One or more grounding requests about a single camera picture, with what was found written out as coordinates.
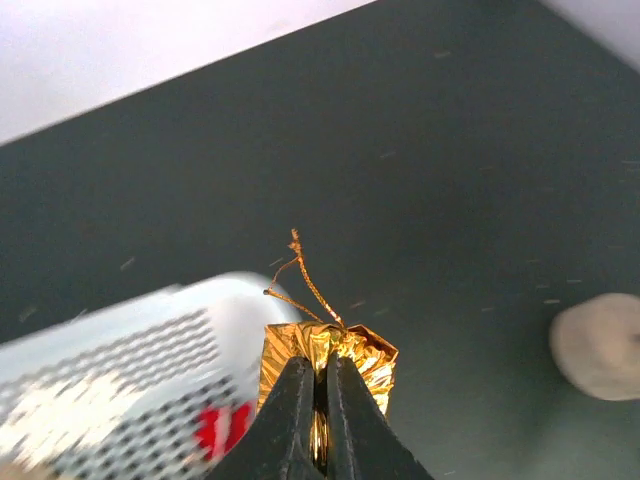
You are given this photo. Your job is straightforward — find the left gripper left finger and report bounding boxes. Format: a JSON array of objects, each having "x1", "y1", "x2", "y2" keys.
[{"x1": 207, "y1": 357, "x2": 316, "y2": 480}]

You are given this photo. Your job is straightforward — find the wooden tree base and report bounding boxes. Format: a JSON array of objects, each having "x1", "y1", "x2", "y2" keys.
[{"x1": 549, "y1": 293, "x2": 639, "y2": 401}]

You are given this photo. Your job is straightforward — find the gold foil gift box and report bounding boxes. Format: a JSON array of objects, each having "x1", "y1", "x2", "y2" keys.
[{"x1": 255, "y1": 228, "x2": 400, "y2": 474}]

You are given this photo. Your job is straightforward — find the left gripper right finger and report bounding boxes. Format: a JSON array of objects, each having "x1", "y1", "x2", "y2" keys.
[{"x1": 326, "y1": 354, "x2": 432, "y2": 480}]

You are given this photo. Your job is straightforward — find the white plastic basket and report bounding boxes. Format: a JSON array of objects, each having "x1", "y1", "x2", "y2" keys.
[{"x1": 1, "y1": 273, "x2": 300, "y2": 479}]

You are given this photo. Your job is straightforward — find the red santa suit ornament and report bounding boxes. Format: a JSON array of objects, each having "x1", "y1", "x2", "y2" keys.
[{"x1": 194, "y1": 402, "x2": 254, "y2": 463}]

